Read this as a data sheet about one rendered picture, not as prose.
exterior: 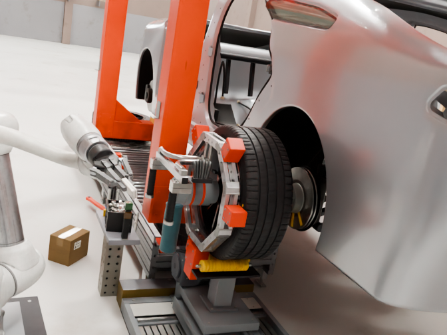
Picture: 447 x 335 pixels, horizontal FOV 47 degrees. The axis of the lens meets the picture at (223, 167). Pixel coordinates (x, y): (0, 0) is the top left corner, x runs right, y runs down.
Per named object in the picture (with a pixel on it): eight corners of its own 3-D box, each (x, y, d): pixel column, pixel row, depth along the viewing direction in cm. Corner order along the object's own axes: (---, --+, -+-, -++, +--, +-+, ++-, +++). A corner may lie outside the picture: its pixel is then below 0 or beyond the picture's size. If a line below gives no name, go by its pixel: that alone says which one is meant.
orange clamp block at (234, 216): (237, 219, 231) (245, 227, 223) (221, 219, 228) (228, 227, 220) (239, 205, 229) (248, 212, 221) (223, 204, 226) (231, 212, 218)
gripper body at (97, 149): (84, 147, 160) (97, 163, 154) (109, 139, 164) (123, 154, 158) (86, 167, 164) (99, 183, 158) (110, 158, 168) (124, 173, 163)
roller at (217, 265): (252, 272, 258) (254, 262, 257) (197, 274, 246) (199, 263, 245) (247, 266, 263) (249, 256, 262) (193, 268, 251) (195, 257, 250)
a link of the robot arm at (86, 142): (102, 128, 167) (110, 137, 163) (104, 151, 172) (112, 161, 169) (74, 137, 162) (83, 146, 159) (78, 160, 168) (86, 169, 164)
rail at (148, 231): (163, 270, 311) (167, 237, 305) (148, 271, 307) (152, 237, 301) (97, 155, 528) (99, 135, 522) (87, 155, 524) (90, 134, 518)
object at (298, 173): (319, 227, 250) (316, 162, 255) (305, 227, 247) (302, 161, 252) (285, 230, 279) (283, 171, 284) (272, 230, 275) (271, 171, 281)
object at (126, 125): (167, 142, 483) (173, 106, 474) (112, 138, 462) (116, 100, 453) (163, 138, 498) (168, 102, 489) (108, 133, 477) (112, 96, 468)
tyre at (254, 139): (303, 135, 229) (240, 122, 289) (256, 131, 220) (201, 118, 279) (283, 278, 238) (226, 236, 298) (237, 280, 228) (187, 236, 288)
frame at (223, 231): (225, 268, 236) (247, 153, 222) (212, 268, 233) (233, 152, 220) (187, 221, 284) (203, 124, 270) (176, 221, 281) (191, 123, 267)
